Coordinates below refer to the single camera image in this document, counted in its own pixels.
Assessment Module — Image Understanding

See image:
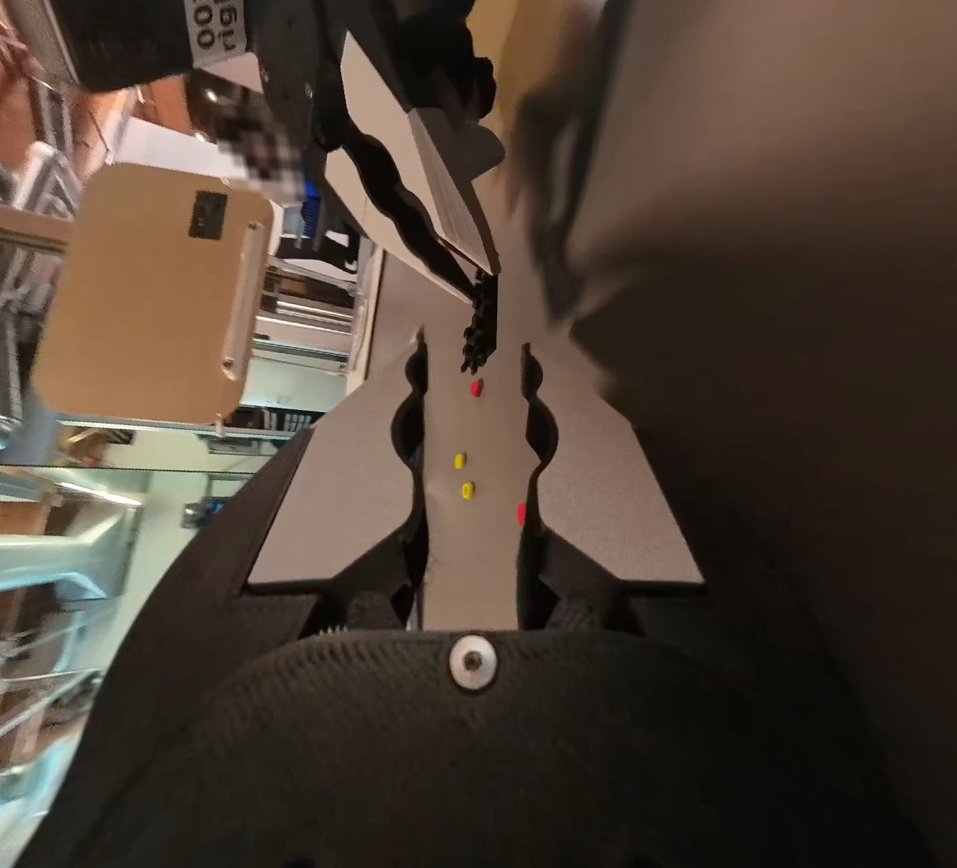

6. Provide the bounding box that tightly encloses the blue plastic rack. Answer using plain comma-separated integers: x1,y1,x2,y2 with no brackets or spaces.
287,182,331,250

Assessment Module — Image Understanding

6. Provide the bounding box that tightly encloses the light wooden table board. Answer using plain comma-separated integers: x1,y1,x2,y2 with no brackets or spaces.
32,162,275,430

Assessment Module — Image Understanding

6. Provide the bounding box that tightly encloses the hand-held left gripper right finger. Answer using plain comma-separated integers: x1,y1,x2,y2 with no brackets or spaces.
516,342,707,627

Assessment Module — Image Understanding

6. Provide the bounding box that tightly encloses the black lego plate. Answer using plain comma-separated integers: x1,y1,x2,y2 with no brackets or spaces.
459,269,501,373

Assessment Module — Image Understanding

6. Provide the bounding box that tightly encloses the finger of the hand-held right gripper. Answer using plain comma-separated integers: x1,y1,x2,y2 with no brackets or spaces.
323,128,483,306
340,33,507,277

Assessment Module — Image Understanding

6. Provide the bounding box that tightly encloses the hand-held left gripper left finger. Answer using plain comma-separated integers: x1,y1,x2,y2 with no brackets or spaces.
247,324,432,624

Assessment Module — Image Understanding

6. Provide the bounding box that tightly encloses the person's right hand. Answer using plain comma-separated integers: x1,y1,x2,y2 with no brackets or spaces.
391,14,498,127

